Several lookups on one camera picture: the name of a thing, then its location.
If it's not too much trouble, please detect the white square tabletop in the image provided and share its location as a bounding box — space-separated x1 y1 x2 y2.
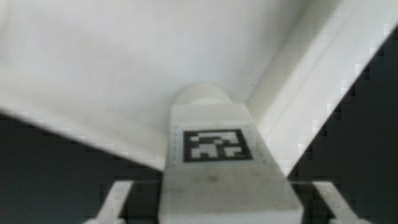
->
0 0 315 169

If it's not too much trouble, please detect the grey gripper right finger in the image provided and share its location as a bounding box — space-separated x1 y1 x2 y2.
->
313 181 373 224

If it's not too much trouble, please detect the white L-shaped obstacle fence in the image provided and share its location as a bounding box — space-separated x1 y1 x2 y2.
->
247 0 398 172

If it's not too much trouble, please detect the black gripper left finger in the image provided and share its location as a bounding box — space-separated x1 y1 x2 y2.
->
82 181 134 224

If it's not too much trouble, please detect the white table leg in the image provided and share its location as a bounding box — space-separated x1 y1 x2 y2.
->
158 84 304 224

